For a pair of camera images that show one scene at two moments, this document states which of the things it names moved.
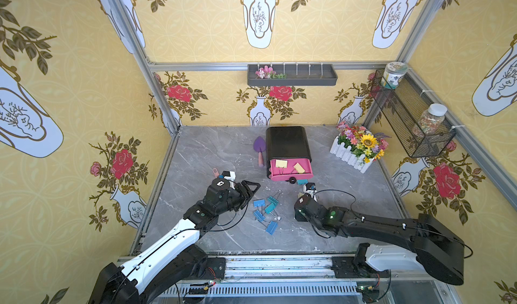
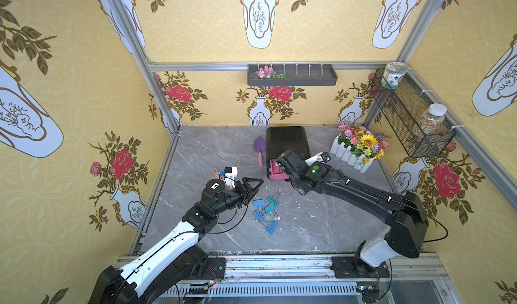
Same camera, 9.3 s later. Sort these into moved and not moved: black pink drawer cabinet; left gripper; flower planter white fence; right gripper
Moved: right gripper
Not moved: black pink drawer cabinet; left gripper; flower planter white fence
